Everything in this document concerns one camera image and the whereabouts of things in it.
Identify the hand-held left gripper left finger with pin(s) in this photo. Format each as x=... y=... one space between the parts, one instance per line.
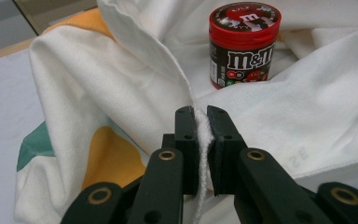
x=174 y=168

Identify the white cloth with coloured patches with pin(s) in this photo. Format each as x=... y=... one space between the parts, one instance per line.
x=112 y=102

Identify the red lidded candy jar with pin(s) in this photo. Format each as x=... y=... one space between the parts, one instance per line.
x=242 y=43

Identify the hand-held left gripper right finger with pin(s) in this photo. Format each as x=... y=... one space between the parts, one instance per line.
x=236 y=168

